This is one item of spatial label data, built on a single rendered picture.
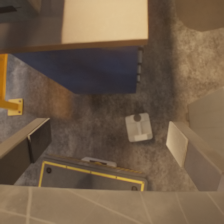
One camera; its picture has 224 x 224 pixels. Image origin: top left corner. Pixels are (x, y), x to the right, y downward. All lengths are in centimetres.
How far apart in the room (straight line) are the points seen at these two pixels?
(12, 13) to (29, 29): 11
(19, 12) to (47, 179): 97
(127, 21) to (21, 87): 142
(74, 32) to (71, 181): 88
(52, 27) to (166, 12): 132
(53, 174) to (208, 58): 146
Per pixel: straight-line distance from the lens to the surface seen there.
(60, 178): 112
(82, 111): 137
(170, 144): 17
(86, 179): 106
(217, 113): 91
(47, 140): 17
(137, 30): 41
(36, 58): 69
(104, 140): 132
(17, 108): 167
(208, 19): 172
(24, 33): 51
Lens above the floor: 129
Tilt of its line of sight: 80 degrees down
